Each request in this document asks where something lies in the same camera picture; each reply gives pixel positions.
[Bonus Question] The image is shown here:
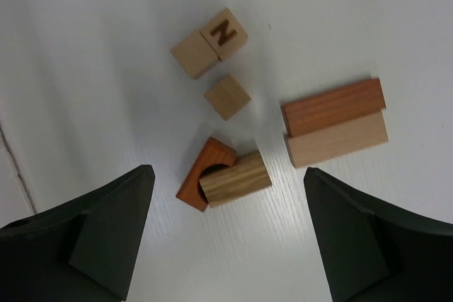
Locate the red-brown long block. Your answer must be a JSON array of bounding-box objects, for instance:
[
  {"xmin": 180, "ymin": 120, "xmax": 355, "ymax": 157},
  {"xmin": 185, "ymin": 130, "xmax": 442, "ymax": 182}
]
[{"xmin": 281, "ymin": 78, "xmax": 386, "ymax": 137}]

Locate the small plain wood cube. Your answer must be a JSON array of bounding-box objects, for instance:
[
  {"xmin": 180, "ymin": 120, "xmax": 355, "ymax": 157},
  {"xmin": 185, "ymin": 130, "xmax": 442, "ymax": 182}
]
[{"xmin": 204, "ymin": 74, "xmax": 251, "ymax": 121}]

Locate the red-brown arch block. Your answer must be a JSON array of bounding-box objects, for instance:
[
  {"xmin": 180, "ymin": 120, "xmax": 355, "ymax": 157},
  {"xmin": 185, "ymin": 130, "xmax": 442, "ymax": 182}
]
[{"xmin": 176, "ymin": 137, "xmax": 236, "ymax": 212}]

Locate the dark-topped wood block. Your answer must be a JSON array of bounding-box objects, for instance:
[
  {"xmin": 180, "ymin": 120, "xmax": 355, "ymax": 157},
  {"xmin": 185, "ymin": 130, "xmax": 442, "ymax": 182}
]
[{"xmin": 199, "ymin": 150, "xmax": 272, "ymax": 208}]

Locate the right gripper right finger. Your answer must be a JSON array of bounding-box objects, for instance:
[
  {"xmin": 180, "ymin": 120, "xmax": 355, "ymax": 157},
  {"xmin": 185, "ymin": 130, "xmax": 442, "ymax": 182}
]
[{"xmin": 304, "ymin": 168, "xmax": 452, "ymax": 301}]

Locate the light wood long block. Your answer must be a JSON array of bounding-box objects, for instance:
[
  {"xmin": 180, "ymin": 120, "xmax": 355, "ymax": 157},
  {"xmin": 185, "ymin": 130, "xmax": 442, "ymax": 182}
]
[{"xmin": 286, "ymin": 111, "xmax": 389, "ymax": 168}]

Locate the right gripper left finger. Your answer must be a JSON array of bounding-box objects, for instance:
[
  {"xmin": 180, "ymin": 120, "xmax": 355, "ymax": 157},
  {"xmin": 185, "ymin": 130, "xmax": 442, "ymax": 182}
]
[{"xmin": 1, "ymin": 165, "xmax": 155, "ymax": 301}]

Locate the wood cube letter N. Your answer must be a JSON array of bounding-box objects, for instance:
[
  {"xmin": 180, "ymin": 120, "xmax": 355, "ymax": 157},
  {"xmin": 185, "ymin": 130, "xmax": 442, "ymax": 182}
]
[{"xmin": 200, "ymin": 8, "xmax": 248, "ymax": 61}]

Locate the light wood cube block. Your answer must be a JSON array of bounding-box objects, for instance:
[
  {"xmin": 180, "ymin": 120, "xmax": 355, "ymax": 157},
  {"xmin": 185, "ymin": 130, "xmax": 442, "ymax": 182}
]
[{"xmin": 171, "ymin": 31, "xmax": 219, "ymax": 79}]

